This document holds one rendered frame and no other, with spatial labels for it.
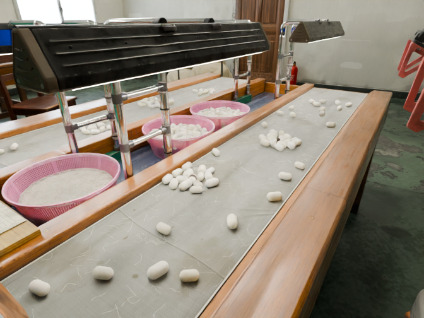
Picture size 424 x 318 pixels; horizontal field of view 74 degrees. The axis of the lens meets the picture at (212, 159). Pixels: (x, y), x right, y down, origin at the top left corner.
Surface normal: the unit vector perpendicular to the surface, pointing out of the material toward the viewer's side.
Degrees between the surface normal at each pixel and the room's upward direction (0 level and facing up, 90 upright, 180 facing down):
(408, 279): 0
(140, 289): 0
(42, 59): 58
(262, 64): 90
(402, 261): 0
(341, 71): 90
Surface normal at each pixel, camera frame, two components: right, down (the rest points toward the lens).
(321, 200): 0.00, -0.90
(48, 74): 0.70, -0.27
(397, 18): -0.49, 0.39
